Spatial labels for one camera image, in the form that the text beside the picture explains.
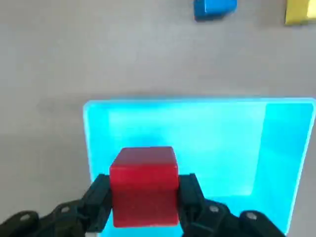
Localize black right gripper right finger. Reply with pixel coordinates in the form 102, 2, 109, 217
178, 173, 288, 237

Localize yellow wooden block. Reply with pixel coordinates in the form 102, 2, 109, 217
284, 0, 311, 26

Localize cyan plastic box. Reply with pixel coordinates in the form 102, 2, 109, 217
82, 97, 316, 237

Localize blue wooden block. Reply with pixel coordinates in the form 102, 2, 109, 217
193, 0, 238, 23

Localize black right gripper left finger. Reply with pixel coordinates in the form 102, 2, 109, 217
0, 173, 113, 237

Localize red wooden block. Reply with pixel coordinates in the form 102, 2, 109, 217
109, 146, 180, 229

